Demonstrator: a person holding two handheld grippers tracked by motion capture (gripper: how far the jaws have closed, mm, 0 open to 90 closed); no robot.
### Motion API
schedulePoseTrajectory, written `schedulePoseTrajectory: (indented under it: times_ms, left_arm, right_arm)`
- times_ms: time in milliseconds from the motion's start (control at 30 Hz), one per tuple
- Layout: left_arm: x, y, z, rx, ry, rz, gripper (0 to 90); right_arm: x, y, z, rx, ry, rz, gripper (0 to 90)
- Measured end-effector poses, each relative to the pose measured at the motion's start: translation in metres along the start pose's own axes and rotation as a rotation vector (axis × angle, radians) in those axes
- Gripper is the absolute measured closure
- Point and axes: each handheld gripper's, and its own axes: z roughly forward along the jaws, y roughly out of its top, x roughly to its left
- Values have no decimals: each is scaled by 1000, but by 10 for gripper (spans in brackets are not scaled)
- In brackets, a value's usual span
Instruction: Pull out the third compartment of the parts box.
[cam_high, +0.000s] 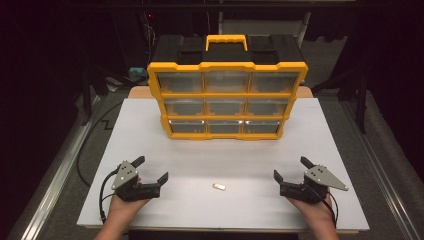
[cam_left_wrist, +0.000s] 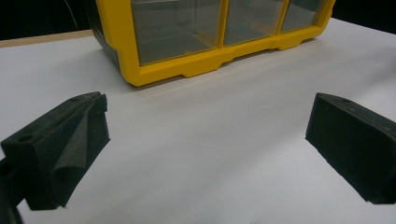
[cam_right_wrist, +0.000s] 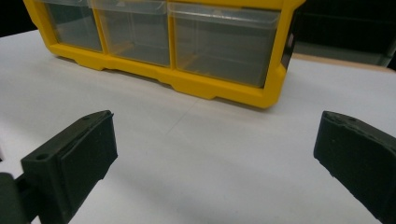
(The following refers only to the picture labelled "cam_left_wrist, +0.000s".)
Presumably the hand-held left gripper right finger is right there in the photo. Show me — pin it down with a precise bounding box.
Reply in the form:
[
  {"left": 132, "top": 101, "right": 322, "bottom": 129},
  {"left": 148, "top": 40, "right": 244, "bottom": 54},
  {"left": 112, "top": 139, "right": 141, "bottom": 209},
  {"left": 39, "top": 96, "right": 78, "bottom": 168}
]
[{"left": 305, "top": 91, "right": 396, "bottom": 205}]

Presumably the yellow black drawer organizer cabinet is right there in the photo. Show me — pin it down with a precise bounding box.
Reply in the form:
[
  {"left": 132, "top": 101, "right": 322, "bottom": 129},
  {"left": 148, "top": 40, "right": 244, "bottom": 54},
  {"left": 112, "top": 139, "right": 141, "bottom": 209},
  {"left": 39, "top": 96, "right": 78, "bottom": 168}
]
[{"left": 85, "top": 0, "right": 337, "bottom": 88}]

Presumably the grid of clear drawers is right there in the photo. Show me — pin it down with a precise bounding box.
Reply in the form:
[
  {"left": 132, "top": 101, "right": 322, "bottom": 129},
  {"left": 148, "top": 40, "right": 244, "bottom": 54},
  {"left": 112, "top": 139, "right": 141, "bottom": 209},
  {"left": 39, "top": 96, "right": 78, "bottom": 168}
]
[{"left": 130, "top": 0, "right": 326, "bottom": 66}]

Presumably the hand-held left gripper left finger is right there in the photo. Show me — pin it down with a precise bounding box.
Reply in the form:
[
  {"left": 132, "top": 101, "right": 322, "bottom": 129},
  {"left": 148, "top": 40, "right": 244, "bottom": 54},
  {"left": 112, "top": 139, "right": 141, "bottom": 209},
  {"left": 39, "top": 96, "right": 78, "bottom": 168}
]
[{"left": 0, "top": 91, "right": 111, "bottom": 211}]

